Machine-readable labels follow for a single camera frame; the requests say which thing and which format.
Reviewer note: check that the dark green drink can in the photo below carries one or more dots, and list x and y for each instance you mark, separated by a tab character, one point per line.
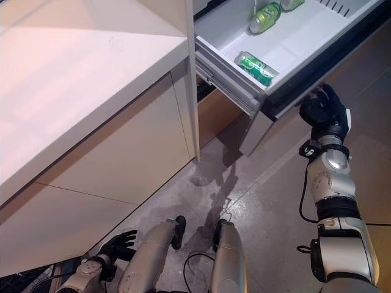
256	68

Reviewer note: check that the white counter cabinet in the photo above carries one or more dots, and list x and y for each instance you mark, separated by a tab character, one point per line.
76	91

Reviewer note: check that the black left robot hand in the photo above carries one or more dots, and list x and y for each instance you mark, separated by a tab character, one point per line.
117	247

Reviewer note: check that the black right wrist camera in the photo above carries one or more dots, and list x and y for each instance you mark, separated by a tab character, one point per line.
308	149

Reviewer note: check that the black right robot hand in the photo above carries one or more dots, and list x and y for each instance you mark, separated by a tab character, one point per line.
330	113

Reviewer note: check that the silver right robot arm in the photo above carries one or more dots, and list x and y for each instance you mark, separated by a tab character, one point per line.
336	183

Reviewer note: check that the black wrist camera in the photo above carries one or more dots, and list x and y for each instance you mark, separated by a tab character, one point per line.
308	149
109	273

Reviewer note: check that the steel fridge drawer without bin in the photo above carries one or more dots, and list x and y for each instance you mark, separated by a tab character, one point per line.
217	113

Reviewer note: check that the stainless steel fridge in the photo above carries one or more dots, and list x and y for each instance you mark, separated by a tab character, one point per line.
214	107

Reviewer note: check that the light green drink can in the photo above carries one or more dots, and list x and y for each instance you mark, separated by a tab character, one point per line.
265	16
291	4

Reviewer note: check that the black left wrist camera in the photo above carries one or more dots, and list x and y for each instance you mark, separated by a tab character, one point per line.
109	273

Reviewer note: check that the white tall housing panel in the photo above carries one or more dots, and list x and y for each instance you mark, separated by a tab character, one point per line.
192	91

